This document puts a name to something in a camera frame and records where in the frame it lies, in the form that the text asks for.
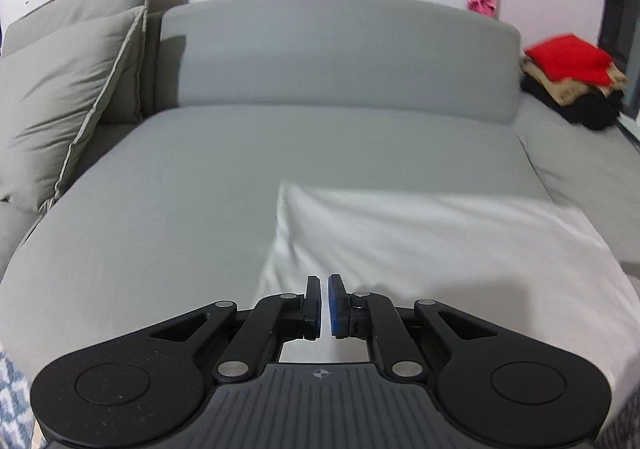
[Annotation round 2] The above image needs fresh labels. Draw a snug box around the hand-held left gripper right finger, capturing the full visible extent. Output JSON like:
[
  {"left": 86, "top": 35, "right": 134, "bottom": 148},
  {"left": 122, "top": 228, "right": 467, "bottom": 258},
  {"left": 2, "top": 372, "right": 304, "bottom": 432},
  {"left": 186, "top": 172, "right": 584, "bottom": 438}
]
[{"left": 327, "top": 273, "right": 501, "bottom": 384}]

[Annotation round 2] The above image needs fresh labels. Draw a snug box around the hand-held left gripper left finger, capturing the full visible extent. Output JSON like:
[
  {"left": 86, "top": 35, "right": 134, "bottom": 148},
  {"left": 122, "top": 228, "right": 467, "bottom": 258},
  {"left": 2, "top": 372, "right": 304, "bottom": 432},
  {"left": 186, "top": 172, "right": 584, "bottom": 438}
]
[{"left": 149, "top": 275, "right": 323, "bottom": 384}]

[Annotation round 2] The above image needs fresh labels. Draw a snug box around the white cloth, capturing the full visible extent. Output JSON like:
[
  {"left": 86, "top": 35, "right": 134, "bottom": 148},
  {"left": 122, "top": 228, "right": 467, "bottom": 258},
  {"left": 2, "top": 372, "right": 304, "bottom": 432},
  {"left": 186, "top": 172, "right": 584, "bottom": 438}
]
[{"left": 252, "top": 180, "right": 634, "bottom": 426}]

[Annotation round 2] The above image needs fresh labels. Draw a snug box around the grey sofa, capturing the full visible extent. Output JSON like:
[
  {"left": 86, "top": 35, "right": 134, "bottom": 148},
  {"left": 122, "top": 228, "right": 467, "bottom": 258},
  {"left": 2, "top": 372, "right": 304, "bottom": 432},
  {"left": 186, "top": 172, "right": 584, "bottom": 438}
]
[{"left": 0, "top": 0, "right": 640, "bottom": 449}]

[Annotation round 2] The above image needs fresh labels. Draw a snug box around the blue white patterned rug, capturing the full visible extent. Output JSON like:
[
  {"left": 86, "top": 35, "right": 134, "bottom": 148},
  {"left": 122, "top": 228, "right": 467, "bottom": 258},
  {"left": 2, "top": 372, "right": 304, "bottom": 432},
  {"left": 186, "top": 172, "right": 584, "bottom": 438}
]
[{"left": 0, "top": 348, "right": 36, "bottom": 449}]

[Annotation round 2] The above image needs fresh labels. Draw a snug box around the beige folded garment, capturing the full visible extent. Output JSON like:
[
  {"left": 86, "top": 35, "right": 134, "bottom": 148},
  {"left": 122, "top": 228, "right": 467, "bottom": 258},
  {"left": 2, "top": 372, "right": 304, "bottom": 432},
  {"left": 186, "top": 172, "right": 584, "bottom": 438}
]
[{"left": 520, "top": 56, "right": 630, "bottom": 108}]

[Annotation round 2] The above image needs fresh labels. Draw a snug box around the black folded garment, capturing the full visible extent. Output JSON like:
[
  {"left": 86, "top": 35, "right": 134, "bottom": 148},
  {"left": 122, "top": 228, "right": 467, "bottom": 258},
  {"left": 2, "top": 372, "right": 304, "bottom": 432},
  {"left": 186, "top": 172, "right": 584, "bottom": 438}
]
[{"left": 520, "top": 76, "right": 626, "bottom": 131}]

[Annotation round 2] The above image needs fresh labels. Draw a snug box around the grey cushion with light piping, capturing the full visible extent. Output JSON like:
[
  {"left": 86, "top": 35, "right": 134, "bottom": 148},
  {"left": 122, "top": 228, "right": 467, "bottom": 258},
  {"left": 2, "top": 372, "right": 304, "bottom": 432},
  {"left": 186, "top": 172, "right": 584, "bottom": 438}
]
[{"left": 0, "top": 4, "right": 150, "bottom": 215}]

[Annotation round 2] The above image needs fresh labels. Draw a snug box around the red folded garment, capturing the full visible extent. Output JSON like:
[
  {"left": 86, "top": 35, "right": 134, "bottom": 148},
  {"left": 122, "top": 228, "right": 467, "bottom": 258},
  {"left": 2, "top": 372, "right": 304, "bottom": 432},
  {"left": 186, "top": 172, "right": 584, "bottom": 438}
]
[{"left": 523, "top": 32, "right": 615, "bottom": 83}]

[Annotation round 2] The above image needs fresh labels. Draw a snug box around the dark framed window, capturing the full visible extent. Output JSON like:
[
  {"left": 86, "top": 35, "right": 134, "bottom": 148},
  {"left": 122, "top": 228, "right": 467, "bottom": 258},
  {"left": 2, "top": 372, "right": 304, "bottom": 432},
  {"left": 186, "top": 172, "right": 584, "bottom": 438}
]
[{"left": 597, "top": 0, "right": 640, "bottom": 126}]

